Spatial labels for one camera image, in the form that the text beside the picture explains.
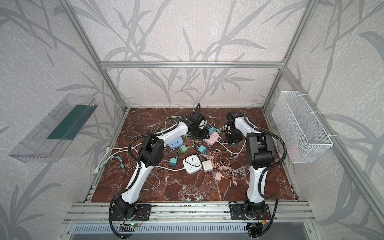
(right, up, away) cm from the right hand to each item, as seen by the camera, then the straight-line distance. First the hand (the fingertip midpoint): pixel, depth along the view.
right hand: (233, 138), depth 98 cm
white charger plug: (-18, -15, -11) cm, 26 cm away
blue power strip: (-37, -3, -2) cm, 37 cm away
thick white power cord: (-84, -7, +2) cm, 84 cm away
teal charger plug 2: (-38, -13, -9) cm, 42 cm away
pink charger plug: (-12, -20, -14) cm, 27 cm away
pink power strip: (-13, 0, +3) cm, 14 cm away
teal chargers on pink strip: (-14, +6, 0) cm, 15 cm away
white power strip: (-26, -14, -11) cm, 32 cm away
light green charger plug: (-33, -7, -2) cm, 34 cm away
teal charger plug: (-20, -7, -4) cm, 22 cm away
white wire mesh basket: (+21, +4, -36) cm, 42 cm away
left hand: (-16, +3, +2) cm, 17 cm away
